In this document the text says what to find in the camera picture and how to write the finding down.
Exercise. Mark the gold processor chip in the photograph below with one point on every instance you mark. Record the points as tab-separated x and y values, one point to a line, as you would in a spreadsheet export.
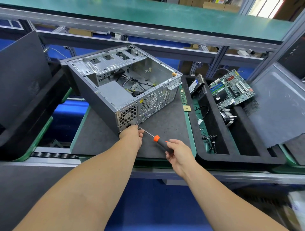
187	108

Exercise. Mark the person's right forearm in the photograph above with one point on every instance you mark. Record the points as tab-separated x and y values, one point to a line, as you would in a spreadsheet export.
221	202

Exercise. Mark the green computer motherboard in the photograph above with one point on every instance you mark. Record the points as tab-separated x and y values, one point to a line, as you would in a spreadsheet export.
230	88

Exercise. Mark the grey power supply unit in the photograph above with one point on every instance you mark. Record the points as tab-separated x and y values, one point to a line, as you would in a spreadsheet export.
112	95

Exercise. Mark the brown cardboard boxes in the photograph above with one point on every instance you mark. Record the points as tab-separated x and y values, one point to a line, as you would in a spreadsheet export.
220	5

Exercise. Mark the aluminium workstation frame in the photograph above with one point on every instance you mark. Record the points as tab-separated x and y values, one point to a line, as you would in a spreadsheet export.
166	51

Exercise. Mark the person's left forearm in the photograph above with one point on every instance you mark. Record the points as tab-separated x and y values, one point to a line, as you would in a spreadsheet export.
90	185

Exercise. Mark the black hard drive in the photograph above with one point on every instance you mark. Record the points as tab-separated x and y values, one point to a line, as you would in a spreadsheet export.
196	84

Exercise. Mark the orange black screwdriver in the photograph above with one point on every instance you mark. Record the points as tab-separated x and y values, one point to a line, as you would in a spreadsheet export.
158	140

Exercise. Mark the black foam mat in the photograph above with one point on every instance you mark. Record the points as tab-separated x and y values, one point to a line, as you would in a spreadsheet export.
107	140

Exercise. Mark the black conveyor rollers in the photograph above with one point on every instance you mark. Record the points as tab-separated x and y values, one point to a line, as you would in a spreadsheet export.
53	155

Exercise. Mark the grey case side panel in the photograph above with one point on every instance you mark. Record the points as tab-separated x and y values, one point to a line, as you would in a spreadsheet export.
276	107

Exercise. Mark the black case side panel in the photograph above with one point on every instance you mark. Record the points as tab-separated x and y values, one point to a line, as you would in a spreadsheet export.
21	76

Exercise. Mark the silver finned heatsink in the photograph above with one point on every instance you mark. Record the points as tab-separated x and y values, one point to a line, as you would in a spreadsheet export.
227	117

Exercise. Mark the person's left thumb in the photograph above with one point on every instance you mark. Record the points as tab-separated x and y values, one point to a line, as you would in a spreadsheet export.
140	135

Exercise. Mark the open grey computer case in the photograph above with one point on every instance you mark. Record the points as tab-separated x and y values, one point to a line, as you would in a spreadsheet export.
95	95

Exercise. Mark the person's right thumb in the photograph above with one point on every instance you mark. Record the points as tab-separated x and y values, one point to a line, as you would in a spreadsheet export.
170	157

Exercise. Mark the green memory stick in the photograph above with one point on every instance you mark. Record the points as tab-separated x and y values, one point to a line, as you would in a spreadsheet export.
183	96

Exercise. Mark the person's right hand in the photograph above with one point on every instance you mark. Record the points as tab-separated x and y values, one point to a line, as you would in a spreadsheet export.
183	159

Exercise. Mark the green topped overhead shelf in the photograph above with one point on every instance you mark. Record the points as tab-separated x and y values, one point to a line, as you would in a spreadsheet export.
143	16

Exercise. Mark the black foam compartment tray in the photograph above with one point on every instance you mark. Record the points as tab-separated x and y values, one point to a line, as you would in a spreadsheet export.
238	147

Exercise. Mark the person's left hand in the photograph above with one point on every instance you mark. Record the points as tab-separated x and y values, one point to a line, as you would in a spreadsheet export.
129	136

